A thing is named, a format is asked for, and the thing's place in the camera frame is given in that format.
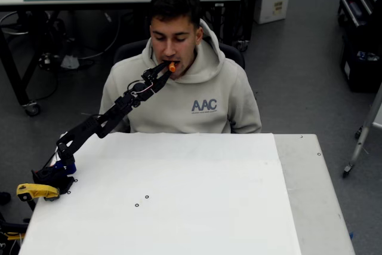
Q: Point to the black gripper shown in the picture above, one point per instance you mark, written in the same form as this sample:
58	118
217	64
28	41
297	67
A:
155	78

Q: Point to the orange carrot piece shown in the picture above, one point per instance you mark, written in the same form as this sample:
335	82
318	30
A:
172	67

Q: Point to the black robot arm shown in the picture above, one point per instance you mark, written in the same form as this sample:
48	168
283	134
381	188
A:
89	126

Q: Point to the man in beige hoodie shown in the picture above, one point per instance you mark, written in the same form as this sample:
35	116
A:
185	96

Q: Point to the black office chair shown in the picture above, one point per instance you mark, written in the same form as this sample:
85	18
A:
128	50

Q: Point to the white crumpled item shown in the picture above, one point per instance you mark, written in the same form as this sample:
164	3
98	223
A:
70	61

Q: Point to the large white paper sheet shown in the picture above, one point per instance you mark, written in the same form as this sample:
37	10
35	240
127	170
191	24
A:
167	192

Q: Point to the yellow black clamp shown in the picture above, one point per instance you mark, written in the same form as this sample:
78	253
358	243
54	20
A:
38	190

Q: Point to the black storage bin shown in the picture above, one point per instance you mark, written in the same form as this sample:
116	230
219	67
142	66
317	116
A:
362	70

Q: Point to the grey metal stand leg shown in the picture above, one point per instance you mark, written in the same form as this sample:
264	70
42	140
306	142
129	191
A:
362	135

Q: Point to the black yellow tool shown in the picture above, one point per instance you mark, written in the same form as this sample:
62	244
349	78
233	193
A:
12	227

